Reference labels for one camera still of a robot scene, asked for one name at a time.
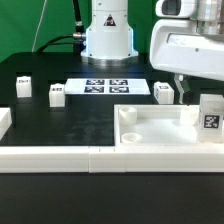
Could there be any white U-shaped obstacle fence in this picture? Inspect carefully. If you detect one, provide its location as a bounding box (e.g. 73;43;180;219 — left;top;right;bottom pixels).
0;107;224;174

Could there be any white thin cable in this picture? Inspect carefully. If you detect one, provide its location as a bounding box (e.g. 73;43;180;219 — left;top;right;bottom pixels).
31;0;48;53

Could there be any white plate with fiducial tags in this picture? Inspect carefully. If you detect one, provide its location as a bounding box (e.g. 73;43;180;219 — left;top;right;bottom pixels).
65;78;150;95

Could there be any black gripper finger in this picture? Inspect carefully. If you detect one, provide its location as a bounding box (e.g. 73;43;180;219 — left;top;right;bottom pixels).
174;74;193;105

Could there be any black cable bundle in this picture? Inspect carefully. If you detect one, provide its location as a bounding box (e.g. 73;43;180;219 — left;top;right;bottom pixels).
35;0;88;54

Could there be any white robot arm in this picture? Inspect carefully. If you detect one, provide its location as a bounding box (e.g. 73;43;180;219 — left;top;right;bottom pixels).
81;0;224;81

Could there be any white square table top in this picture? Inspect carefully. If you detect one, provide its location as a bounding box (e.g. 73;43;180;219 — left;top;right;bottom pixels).
114;105;224;146

